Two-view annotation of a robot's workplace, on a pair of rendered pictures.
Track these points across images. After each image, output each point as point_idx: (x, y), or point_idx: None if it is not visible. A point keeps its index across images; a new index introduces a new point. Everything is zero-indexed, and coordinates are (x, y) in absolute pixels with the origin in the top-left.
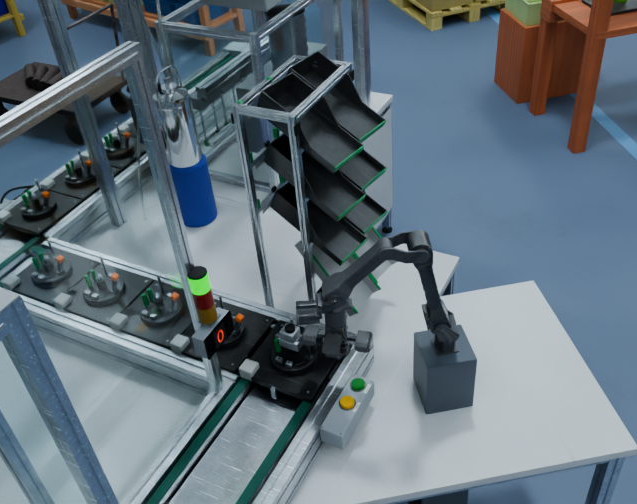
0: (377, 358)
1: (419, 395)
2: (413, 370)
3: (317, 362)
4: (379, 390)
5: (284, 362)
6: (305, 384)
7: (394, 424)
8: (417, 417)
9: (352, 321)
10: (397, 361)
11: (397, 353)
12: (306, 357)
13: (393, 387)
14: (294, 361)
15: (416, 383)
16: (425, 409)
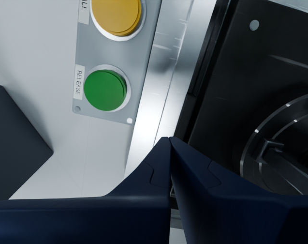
0: (121, 178)
1: (28, 122)
2: (39, 165)
3: (231, 141)
4: (99, 121)
5: None
6: (263, 56)
7: (48, 51)
8: (14, 76)
9: (172, 228)
10: (89, 178)
11: (94, 190)
12: (278, 145)
13: (79, 131)
14: None
15: (34, 142)
16: None
